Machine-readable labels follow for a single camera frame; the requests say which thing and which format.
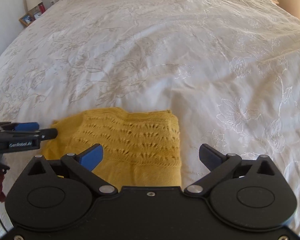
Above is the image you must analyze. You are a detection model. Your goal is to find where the white floral bedspread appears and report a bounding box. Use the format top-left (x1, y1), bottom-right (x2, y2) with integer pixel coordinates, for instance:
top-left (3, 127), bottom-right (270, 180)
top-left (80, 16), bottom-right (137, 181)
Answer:
top-left (0, 0), bottom-right (300, 236)

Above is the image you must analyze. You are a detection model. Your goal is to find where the wooden photo frame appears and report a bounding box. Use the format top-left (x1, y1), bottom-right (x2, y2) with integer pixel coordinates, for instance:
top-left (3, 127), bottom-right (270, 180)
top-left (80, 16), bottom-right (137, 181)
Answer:
top-left (19, 14), bottom-right (35, 27)

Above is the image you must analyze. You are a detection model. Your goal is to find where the red bottle on nightstand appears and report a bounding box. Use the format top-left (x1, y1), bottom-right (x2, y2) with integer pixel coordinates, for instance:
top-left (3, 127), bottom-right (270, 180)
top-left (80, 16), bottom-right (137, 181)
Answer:
top-left (38, 2), bottom-right (46, 14)

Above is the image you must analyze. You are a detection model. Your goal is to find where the mustard yellow knit sweater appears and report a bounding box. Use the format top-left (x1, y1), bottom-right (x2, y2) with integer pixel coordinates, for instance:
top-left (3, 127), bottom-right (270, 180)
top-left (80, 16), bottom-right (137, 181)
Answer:
top-left (42, 108), bottom-right (181, 189)

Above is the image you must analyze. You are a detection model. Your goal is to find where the white table lamp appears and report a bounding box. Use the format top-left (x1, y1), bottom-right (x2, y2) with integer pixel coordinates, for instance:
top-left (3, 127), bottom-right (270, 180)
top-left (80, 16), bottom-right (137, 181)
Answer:
top-left (26, 0), bottom-right (42, 11)

